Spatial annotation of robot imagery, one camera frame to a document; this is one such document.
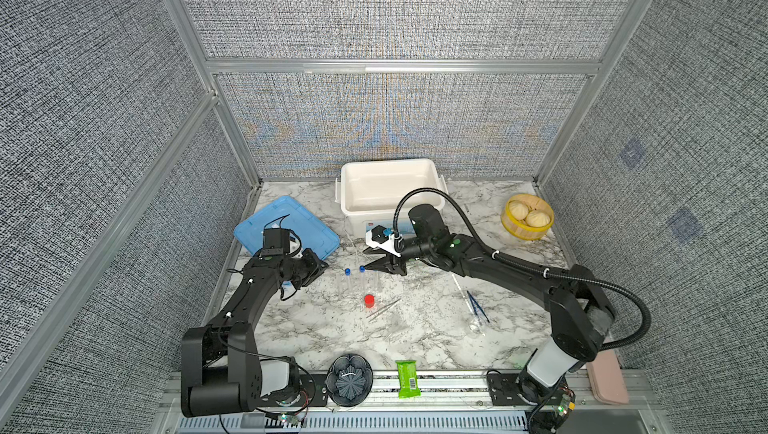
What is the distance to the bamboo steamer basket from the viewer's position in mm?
1021

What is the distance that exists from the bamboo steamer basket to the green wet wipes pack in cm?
56

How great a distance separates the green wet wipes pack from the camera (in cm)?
75
